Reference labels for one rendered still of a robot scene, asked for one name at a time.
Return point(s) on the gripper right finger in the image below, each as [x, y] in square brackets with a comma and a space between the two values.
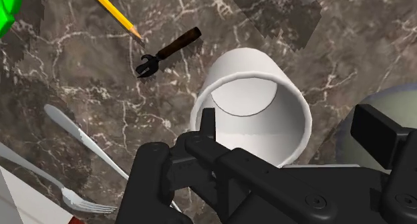
[378, 135]

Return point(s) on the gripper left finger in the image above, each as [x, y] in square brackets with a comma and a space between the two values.
[260, 176]

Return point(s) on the pale green bowl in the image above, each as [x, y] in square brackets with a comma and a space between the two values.
[392, 99]

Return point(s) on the white cup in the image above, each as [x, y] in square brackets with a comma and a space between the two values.
[260, 66]

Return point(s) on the silver knife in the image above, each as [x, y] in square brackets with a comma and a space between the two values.
[81, 137]

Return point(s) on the silver fork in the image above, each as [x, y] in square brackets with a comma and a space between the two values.
[75, 199]

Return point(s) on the yellow pencil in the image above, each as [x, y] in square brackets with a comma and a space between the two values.
[110, 9]

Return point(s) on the bright green object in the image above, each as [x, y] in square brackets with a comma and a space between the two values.
[8, 5]

